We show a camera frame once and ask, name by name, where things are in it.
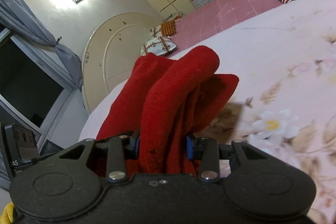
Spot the orange knitted cloth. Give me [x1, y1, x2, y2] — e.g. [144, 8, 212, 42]
[161, 16, 181, 36]

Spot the cream round headboard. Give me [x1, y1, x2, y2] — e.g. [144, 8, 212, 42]
[82, 13, 162, 113]

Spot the floral pillow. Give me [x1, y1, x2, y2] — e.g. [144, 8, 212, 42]
[150, 25, 162, 38]
[140, 36, 177, 56]

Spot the red knit garment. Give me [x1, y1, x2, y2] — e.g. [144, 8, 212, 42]
[97, 46, 239, 174]

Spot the window with white frame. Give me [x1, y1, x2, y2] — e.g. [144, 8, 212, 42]
[0, 27, 79, 191]

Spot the grey curtain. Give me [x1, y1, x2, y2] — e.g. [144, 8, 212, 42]
[1, 0, 83, 89]

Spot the front floral pillow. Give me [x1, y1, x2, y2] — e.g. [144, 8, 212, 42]
[140, 36, 177, 56]

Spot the back floral pillow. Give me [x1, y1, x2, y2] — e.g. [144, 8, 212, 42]
[150, 25, 162, 38]

